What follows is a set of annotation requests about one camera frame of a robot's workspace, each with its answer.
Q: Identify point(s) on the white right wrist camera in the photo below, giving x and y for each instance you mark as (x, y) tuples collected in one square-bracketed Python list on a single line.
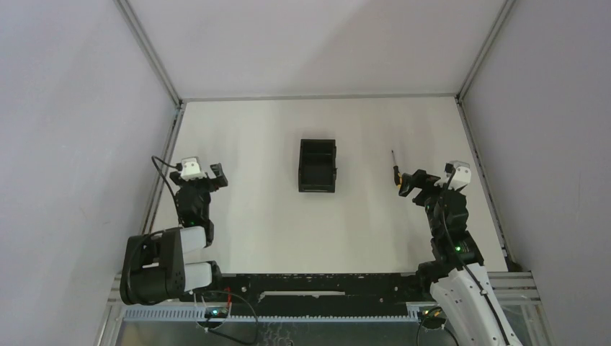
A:
[(457, 176)]

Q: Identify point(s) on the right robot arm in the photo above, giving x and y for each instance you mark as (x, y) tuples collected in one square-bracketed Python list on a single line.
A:
[(457, 278)]

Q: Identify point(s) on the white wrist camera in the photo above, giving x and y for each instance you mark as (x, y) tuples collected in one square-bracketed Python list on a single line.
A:
[(457, 176), (191, 169)]

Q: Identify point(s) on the yellow black screwdriver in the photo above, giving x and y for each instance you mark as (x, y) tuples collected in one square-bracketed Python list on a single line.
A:
[(395, 171)]

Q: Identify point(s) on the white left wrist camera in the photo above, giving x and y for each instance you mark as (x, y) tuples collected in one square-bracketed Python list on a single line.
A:
[(191, 169)]

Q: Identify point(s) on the black mounting rail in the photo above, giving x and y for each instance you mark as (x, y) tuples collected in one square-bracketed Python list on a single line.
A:
[(317, 292)]

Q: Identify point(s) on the grey cable duct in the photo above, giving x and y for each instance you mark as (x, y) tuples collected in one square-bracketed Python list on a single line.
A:
[(193, 314)]

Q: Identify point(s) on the black plastic bin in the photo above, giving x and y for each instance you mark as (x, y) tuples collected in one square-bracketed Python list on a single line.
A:
[(317, 166)]

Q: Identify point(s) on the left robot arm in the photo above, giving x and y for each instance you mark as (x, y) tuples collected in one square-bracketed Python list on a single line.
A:
[(155, 268)]

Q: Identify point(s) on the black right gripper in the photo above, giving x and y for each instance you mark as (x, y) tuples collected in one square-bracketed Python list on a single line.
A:
[(424, 182)]

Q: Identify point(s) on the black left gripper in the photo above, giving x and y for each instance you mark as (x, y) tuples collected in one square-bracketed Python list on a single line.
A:
[(197, 182)]

